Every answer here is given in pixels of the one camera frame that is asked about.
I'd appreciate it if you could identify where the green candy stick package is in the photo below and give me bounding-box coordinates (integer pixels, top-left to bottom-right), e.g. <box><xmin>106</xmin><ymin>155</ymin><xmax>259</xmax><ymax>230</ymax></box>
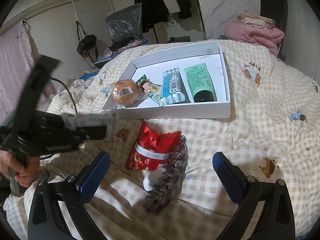
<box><xmin>136</xmin><ymin>75</ymin><xmax>162</xmax><ymax>105</ymax></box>

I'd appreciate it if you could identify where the person's left hand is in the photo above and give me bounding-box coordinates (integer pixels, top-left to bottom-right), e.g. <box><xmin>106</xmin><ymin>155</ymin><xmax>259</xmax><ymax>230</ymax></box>
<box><xmin>0</xmin><ymin>151</ymin><xmax>40</xmax><ymax>188</ymax></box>

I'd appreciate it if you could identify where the white earbuds case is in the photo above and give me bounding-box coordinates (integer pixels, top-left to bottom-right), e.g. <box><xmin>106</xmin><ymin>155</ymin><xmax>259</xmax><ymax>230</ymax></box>
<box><xmin>143</xmin><ymin>167</ymin><xmax>165</xmax><ymax>191</ymax></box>

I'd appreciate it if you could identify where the black hanging bag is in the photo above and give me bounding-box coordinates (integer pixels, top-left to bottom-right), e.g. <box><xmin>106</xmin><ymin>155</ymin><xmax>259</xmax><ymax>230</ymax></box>
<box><xmin>75</xmin><ymin>21</ymin><xmax>99</xmax><ymax>69</ymax></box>

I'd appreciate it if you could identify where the black plastic covered chair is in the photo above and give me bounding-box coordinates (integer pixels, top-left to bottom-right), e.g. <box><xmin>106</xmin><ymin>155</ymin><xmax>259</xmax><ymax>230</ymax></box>
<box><xmin>106</xmin><ymin>3</ymin><xmax>144</xmax><ymax>45</ymax></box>

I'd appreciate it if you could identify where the pink folded blanket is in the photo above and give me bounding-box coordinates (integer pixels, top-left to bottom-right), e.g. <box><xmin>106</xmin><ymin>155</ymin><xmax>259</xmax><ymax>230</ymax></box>
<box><xmin>224</xmin><ymin>22</ymin><xmax>284</xmax><ymax>56</ymax></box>

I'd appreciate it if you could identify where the black white snack wrapper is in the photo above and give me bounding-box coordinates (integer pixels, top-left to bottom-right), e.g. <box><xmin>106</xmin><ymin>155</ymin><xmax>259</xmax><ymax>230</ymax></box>
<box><xmin>61</xmin><ymin>113</ymin><xmax>108</xmax><ymax>131</ymax></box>

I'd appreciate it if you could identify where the white shallow cardboard box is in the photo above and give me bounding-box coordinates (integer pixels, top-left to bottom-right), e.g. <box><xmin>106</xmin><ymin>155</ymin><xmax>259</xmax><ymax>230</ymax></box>
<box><xmin>103</xmin><ymin>41</ymin><xmax>231</xmax><ymax>119</ymax></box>

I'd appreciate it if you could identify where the dark plastic hair claw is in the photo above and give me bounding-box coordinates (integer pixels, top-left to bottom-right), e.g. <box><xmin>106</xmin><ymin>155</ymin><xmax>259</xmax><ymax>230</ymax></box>
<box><xmin>143</xmin><ymin>135</ymin><xmax>188</xmax><ymax>214</ymax></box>

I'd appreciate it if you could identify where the hanging black coat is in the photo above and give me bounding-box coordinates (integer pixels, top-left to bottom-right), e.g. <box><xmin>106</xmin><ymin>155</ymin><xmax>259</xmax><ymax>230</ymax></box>
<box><xmin>134</xmin><ymin>0</ymin><xmax>169</xmax><ymax>33</ymax></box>

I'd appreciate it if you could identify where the red snack packet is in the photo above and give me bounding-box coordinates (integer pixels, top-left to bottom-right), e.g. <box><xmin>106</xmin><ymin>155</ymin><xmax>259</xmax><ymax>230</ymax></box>
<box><xmin>125</xmin><ymin>121</ymin><xmax>181</xmax><ymax>171</ymax></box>

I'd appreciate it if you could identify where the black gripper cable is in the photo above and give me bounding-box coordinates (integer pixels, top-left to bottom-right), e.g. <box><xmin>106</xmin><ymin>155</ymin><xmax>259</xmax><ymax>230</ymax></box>
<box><xmin>49</xmin><ymin>76</ymin><xmax>79</xmax><ymax>116</ymax></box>

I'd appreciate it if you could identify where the checkered bear print quilt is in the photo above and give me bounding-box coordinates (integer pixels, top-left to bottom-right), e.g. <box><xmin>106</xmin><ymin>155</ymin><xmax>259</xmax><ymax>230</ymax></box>
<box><xmin>3</xmin><ymin>38</ymin><xmax>320</xmax><ymax>240</ymax></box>

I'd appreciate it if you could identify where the folded beige cloth stack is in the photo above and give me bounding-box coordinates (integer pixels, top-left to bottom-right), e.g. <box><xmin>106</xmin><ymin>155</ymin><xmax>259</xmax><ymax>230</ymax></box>
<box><xmin>237</xmin><ymin>13</ymin><xmax>276</xmax><ymax>29</ymax></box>

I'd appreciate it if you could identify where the pink lace curtain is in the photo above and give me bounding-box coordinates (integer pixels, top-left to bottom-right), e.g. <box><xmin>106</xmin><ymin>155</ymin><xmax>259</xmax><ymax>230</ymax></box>
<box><xmin>1</xmin><ymin>20</ymin><xmax>48</xmax><ymax>121</ymax></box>

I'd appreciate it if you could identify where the green hand cream tube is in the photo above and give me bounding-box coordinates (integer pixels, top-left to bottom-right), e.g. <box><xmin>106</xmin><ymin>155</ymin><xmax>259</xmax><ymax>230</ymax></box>
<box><xmin>184</xmin><ymin>63</ymin><xmax>217</xmax><ymax>103</ymax></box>

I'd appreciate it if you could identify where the blue white biscuit package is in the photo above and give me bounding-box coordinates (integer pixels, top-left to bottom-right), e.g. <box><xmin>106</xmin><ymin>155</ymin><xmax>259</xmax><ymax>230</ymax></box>
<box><xmin>159</xmin><ymin>68</ymin><xmax>185</xmax><ymax>107</ymax></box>

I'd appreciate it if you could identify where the packaged bread bun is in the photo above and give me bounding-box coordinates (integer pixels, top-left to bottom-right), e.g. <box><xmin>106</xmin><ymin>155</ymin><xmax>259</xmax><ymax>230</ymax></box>
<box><xmin>110</xmin><ymin>79</ymin><xmax>146</xmax><ymax>108</ymax></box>

